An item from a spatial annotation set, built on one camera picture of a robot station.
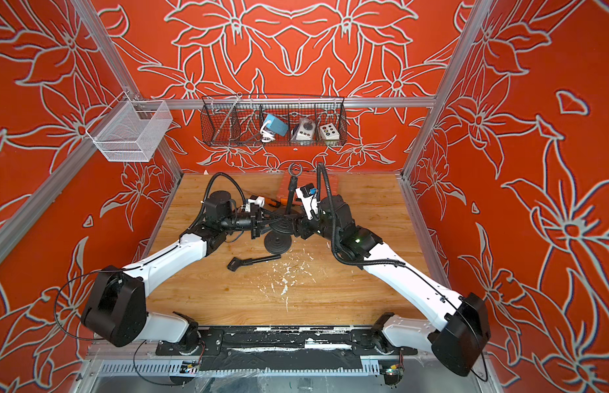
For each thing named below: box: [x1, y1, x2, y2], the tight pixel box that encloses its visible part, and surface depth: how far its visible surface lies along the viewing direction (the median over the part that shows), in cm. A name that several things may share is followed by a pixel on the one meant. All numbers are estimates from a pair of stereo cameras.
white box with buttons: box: [319, 122, 340, 147], surface depth 97 cm
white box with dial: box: [291, 117, 316, 146], surface depth 93 cm
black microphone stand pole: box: [287, 162, 303, 215], surface depth 70 cm
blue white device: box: [259, 113, 289, 144], surface depth 87 cm
